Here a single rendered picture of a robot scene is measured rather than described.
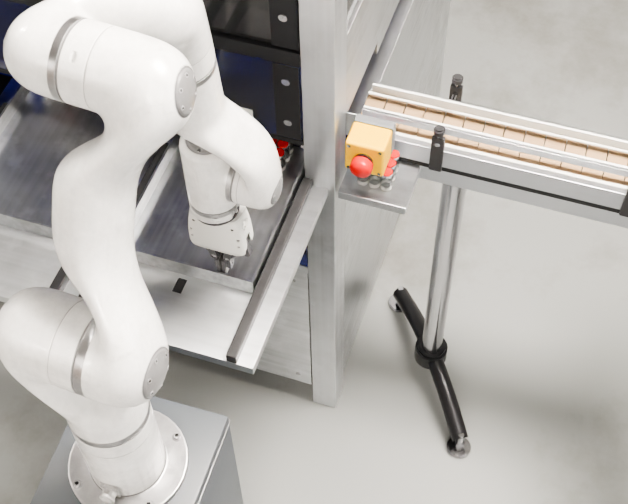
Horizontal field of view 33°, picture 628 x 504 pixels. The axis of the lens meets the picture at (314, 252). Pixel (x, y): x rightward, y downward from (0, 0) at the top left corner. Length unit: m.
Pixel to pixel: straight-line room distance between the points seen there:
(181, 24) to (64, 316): 0.40
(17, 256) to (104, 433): 0.55
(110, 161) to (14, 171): 0.89
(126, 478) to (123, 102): 0.67
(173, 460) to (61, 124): 0.75
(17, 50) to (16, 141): 0.92
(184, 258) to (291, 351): 0.70
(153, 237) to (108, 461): 0.50
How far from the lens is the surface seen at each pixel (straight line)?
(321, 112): 1.85
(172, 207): 2.00
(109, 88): 1.20
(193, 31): 1.36
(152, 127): 1.20
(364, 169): 1.87
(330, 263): 2.20
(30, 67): 1.25
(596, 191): 2.00
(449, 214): 2.20
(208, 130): 1.51
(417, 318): 2.74
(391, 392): 2.77
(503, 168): 2.00
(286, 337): 2.51
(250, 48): 1.80
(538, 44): 3.59
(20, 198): 2.07
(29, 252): 1.99
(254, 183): 1.57
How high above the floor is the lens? 2.44
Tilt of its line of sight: 55 degrees down
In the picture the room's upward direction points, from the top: 2 degrees counter-clockwise
